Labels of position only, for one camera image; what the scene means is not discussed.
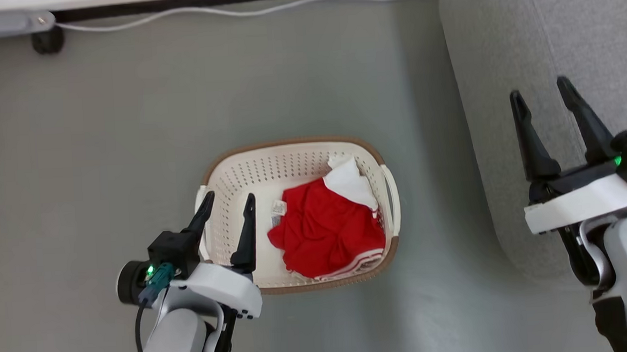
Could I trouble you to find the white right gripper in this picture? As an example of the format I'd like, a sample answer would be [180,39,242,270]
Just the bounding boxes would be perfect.
[509,73,627,236]

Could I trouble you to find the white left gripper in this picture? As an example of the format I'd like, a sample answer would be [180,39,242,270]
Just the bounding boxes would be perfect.
[164,188,264,324]

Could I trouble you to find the grey fabric sofa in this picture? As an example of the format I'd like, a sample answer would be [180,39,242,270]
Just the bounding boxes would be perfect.
[438,0,627,284]

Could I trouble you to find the red and white garment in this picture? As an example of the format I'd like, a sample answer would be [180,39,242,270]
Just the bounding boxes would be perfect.
[264,174,388,284]

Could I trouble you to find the white cloth garment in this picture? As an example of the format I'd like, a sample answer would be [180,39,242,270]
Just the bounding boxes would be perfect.
[320,153,379,215]

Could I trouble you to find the cream perforated laundry basket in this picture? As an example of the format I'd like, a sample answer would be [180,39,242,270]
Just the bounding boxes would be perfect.
[193,133,405,299]

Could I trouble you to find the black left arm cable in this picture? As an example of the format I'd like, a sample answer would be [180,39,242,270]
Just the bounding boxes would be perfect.
[133,298,153,352]

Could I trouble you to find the white floor cable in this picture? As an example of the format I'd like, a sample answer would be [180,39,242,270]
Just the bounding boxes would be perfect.
[54,0,443,34]

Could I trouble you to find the grey metal panel foot bracket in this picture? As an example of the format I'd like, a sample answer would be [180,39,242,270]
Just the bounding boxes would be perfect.
[0,9,57,42]

